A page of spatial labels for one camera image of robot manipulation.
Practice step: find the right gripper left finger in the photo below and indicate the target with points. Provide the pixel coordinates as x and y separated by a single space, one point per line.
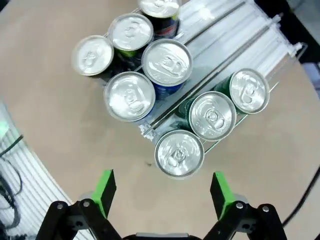
100 200

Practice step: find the green beverage can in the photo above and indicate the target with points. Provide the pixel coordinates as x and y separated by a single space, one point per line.
179 153
250 91
212 115

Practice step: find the white clear can dispenser rack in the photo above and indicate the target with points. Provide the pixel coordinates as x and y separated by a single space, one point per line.
237 37

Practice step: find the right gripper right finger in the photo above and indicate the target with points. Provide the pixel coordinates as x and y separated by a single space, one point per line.
225 200

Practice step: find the black Pepsi can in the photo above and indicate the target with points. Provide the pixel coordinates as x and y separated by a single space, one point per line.
92 55
159 10

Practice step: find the white ribbed panel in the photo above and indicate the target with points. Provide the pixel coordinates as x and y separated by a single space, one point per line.
37 175

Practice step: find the blue beverage can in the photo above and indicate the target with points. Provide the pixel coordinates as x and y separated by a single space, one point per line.
129 96
167 62

